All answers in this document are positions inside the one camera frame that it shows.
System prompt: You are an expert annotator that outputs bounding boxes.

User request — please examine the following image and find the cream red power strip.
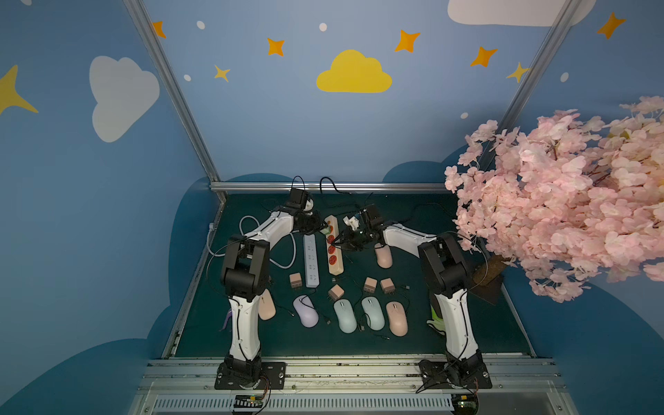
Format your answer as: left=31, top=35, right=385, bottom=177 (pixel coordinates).
left=324, top=215, right=344, bottom=276

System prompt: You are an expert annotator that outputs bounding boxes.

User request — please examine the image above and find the white power strip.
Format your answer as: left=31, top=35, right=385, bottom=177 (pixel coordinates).
left=304, top=234, right=320, bottom=289

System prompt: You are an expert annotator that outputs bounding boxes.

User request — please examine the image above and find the light green wireless mouse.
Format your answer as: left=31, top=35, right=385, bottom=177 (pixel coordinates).
left=334, top=299, right=357, bottom=334

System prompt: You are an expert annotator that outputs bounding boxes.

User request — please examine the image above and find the purple wireless mouse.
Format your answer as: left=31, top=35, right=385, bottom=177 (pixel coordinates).
left=293, top=295, right=319, bottom=329

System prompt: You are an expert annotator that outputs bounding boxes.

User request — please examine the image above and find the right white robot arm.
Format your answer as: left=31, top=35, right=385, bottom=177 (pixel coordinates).
left=333, top=205, right=481, bottom=363

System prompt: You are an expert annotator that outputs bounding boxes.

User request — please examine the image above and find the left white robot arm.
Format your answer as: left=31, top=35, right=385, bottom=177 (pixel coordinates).
left=221, top=188, right=327, bottom=362

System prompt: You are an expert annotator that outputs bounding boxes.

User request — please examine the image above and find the black green work glove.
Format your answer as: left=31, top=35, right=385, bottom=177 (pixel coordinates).
left=426, top=307, right=446, bottom=336

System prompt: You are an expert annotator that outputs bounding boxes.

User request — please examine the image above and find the pink cherry blossom tree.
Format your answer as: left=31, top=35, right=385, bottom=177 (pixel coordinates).
left=445, top=96, right=663, bottom=303

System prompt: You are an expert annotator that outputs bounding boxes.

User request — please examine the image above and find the black power strip cable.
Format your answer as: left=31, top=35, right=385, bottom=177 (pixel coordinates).
left=318, top=175, right=452, bottom=229

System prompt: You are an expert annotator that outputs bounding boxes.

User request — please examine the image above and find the aluminium frame rail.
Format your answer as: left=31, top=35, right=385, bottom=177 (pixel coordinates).
left=210, top=179, right=449, bottom=194

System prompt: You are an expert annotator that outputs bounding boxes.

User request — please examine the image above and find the beige pink wireless mouse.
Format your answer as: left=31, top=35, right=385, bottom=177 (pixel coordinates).
left=259, top=289, right=276, bottom=321

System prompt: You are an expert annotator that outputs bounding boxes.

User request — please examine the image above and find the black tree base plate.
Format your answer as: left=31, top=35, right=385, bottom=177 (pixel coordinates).
left=470, top=255, right=507, bottom=305

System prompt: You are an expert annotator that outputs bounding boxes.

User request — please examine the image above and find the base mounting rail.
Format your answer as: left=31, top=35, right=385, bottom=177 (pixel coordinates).
left=129, top=354, right=578, bottom=414

